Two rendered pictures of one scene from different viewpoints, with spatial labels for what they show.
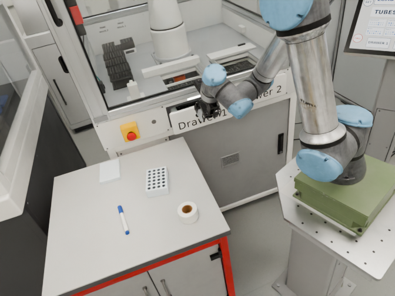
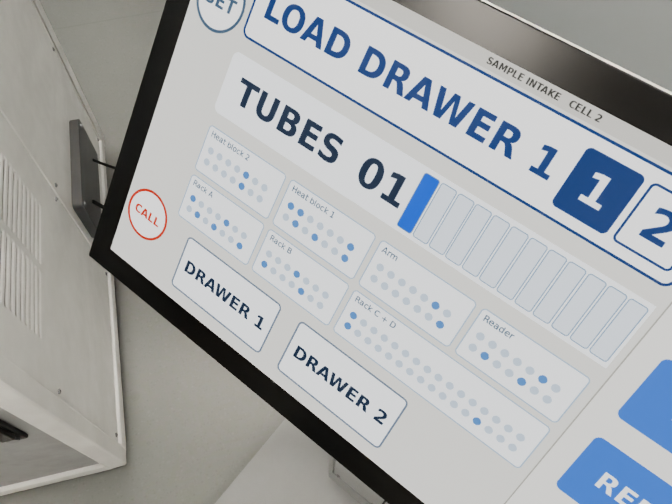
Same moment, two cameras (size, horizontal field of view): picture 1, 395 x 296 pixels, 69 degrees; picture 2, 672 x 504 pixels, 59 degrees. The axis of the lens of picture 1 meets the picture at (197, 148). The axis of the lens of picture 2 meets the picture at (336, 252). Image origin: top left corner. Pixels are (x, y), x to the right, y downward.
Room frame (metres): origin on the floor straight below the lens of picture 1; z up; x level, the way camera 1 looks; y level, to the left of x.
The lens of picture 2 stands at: (1.04, -0.97, 1.41)
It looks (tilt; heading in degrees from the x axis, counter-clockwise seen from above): 60 degrees down; 355
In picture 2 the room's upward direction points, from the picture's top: 3 degrees clockwise
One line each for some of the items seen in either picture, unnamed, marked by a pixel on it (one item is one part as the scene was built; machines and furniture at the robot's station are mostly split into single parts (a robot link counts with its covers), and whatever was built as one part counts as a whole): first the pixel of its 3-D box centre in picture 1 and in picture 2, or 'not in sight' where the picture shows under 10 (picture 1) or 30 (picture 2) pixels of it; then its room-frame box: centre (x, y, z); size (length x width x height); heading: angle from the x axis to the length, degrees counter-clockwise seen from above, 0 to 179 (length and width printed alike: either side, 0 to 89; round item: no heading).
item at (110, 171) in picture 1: (110, 171); not in sight; (0.97, 0.40, 0.77); 0.13 x 0.09 x 0.02; 8
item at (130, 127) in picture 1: (130, 131); not in sight; (1.09, 0.28, 0.88); 0.07 x 0.05 x 0.07; 101
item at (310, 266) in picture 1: (321, 246); not in sight; (0.65, -0.46, 0.38); 0.30 x 0.30 x 0.76; 34
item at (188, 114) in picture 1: (201, 115); not in sight; (1.12, -0.05, 0.87); 0.29 x 0.02 x 0.11; 101
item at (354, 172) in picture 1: (341, 157); not in sight; (0.66, -0.46, 0.91); 0.15 x 0.15 x 0.10
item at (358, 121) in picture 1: (346, 130); not in sight; (0.65, -0.45, 1.03); 0.13 x 0.12 x 0.14; 129
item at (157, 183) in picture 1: (157, 181); not in sight; (0.84, 0.18, 0.78); 0.12 x 0.08 x 0.04; 0
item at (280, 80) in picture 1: (258, 91); not in sight; (1.23, -0.35, 0.87); 0.29 x 0.02 x 0.11; 101
